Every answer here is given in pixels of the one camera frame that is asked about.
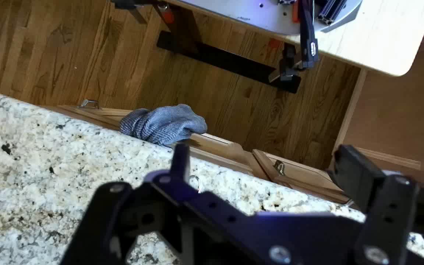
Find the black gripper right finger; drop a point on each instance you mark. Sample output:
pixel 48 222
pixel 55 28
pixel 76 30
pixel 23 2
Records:
pixel 357 175

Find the black clamp on table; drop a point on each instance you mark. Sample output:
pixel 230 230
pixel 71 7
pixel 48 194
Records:
pixel 230 62

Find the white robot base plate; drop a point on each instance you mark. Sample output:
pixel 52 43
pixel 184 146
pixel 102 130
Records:
pixel 277 15

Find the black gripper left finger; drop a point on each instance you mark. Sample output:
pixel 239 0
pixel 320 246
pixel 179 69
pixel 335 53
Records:
pixel 180 165

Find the wooden lower drawer front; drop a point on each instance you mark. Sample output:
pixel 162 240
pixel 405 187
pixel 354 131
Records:
pixel 232 155

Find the light wood table board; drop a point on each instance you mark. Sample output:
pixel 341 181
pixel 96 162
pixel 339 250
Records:
pixel 385 35

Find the grey crumpled cloth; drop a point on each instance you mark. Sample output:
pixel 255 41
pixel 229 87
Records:
pixel 164 125

